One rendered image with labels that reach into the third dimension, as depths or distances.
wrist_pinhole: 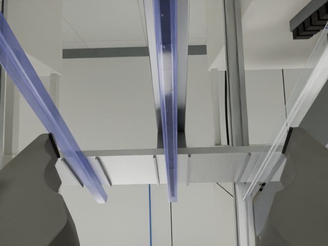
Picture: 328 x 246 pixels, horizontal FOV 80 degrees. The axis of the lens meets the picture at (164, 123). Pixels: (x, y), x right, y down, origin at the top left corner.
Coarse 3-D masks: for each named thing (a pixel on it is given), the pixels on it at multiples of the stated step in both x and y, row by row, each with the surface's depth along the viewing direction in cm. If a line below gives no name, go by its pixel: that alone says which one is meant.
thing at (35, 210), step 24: (48, 144) 10; (24, 168) 8; (48, 168) 8; (0, 192) 7; (24, 192) 7; (48, 192) 7; (0, 216) 6; (24, 216) 6; (48, 216) 6; (0, 240) 6; (24, 240) 6; (48, 240) 6; (72, 240) 6
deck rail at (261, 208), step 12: (324, 84) 28; (324, 96) 29; (312, 108) 31; (324, 108) 29; (312, 120) 31; (324, 120) 29; (312, 132) 31; (324, 132) 29; (324, 144) 29; (264, 192) 47; (264, 204) 47; (264, 216) 47
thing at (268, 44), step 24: (216, 0) 82; (240, 0) 57; (264, 0) 50; (288, 0) 50; (216, 24) 83; (264, 24) 61; (288, 24) 61; (216, 48) 84; (264, 48) 77; (288, 48) 78; (312, 48) 78
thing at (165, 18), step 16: (160, 0) 11; (176, 0) 11; (160, 16) 12; (176, 16) 12; (160, 32) 12; (176, 32) 12; (160, 48) 13; (176, 48) 13; (160, 64) 14; (176, 64) 14; (160, 80) 15; (176, 80) 15; (160, 96) 16; (176, 96) 16; (176, 112) 17; (176, 128) 18; (176, 144) 20; (176, 160) 22; (176, 176) 24; (176, 192) 28
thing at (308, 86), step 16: (320, 48) 13; (320, 64) 14; (304, 80) 15; (320, 80) 15; (304, 96) 16; (288, 112) 17; (304, 112) 17; (288, 128) 18; (272, 144) 20; (272, 160) 22; (256, 176) 24; (256, 192) 28
